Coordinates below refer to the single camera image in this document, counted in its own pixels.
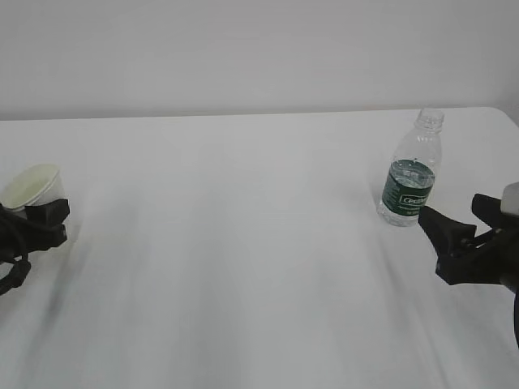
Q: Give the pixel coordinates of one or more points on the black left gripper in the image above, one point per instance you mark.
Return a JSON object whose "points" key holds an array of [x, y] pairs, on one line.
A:
{"points": [[40, 228]]}

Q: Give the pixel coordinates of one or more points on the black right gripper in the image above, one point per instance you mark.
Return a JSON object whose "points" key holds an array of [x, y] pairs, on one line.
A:
{"points": [[465, 258]]}

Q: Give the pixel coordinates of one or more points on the white paper cup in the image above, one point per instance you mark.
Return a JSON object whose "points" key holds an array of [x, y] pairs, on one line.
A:
{"points": [[35, 186]]}

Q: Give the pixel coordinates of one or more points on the clear water bottle green label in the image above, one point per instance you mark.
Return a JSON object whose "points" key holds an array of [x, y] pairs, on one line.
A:
{"points": [[413, 169]]}

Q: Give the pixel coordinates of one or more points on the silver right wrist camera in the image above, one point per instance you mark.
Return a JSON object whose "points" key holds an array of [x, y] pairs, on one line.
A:
{"points": [[510, 200]]}

